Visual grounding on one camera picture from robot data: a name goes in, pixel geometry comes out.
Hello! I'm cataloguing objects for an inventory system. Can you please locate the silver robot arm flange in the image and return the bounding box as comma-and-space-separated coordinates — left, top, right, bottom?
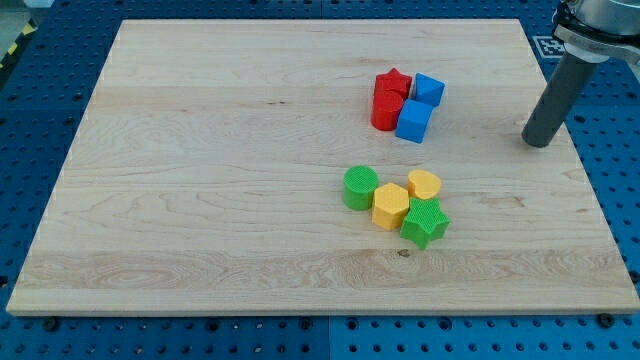
552, 0, 639, 66

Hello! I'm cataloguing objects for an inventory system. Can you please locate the yellow hexagon block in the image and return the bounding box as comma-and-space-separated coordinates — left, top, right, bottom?
372, 183, 409, 231

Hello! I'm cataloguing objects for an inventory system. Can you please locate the green star block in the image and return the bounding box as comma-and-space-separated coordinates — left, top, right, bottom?
400, 198, 450, 250

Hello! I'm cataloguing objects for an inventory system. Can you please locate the red star block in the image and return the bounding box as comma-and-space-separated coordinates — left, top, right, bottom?
374, 68, 413, 99

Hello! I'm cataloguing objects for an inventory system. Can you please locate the green cylinder block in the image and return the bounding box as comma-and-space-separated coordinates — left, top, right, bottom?
342, 165, 379, 211

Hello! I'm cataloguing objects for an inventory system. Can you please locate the red cylinder block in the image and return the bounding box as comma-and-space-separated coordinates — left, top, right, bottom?
370, 91, 404, 131

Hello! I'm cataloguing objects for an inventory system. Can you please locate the yellow heart block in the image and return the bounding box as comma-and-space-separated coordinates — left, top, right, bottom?
407, 169, 442, 200

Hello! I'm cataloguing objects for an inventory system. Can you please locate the blue cube block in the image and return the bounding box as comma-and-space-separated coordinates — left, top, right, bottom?
395, 99, 434, 143

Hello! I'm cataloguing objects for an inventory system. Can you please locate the wooden board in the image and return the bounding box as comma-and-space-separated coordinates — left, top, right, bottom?
7, 19, 639, 317

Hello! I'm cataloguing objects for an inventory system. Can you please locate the blue triangular block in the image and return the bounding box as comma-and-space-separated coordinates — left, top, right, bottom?
413, 73, 445, 107

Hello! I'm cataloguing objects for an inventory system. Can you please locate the white fiducial marker tag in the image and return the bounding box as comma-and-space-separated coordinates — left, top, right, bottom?
532, 35, 565, 59

